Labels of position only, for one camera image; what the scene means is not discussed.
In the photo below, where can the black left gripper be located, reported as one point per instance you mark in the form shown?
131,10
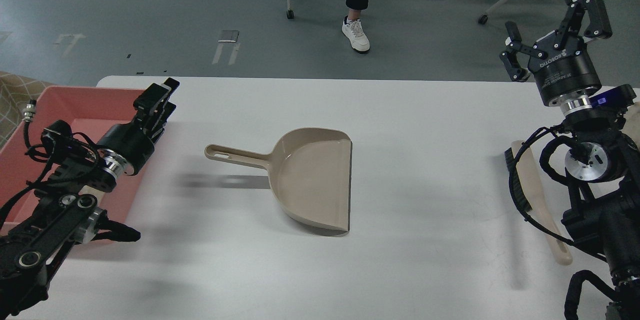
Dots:
127,148

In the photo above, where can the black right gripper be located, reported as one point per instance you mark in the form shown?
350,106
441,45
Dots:
567,69

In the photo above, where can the beige hand brush black bristles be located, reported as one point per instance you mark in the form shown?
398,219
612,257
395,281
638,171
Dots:
537,200

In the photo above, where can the beige plastic dustpan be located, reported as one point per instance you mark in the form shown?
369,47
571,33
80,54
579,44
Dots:
309,173

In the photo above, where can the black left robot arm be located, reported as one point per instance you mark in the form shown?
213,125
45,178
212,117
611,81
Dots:
33,251

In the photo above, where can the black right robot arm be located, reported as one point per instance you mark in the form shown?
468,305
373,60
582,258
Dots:
589,154

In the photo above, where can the pink plastic bin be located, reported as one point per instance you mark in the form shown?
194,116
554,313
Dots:
91,111

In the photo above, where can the beige stone block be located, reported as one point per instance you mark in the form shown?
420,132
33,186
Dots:
632,123

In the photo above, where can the patterned beige cloth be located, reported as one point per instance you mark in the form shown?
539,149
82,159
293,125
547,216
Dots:
16,91

